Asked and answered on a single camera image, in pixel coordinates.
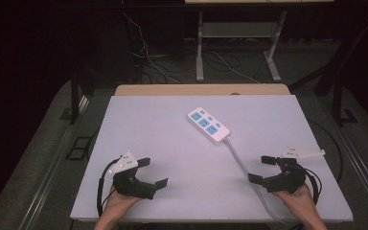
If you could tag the person's right hand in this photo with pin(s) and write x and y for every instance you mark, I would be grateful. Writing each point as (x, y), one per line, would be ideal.
(298, 201)

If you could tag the black floor bracket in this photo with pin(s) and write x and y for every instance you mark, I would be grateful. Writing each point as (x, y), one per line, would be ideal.
(79, 148)

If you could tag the grey metal desk frame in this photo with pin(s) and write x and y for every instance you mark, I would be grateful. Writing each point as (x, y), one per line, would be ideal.
(238, 30)

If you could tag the aluminium floor rail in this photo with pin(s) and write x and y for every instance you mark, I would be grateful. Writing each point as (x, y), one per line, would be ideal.
(49, 166)
(361, 166)

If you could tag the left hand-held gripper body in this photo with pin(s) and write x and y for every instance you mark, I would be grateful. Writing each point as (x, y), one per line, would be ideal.
(126, 163)

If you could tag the black metal stand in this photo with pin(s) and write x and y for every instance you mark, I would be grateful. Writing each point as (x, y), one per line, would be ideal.
(74, 99)
(338, 96)

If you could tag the person's left hand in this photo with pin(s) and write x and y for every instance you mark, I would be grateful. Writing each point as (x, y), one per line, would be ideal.
(118, 202)

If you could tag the white power strip blue sockets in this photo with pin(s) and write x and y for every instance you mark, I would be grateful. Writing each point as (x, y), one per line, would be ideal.
(208, 126)

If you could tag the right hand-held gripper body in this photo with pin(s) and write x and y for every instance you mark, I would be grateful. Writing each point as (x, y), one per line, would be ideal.
(289, 179)

